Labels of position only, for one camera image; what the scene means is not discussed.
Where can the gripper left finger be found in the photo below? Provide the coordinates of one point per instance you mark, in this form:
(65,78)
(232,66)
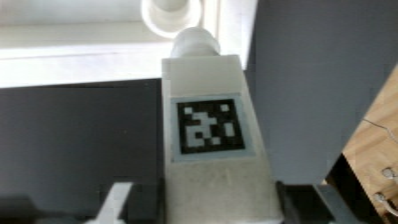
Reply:
(131,206)

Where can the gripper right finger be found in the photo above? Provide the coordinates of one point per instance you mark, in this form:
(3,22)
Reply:
(314,205)

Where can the white leg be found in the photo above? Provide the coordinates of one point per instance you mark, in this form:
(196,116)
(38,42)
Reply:
(220,183)

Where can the white square tabletop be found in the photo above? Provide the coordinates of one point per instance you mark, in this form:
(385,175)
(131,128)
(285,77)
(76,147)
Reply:
(81,41)

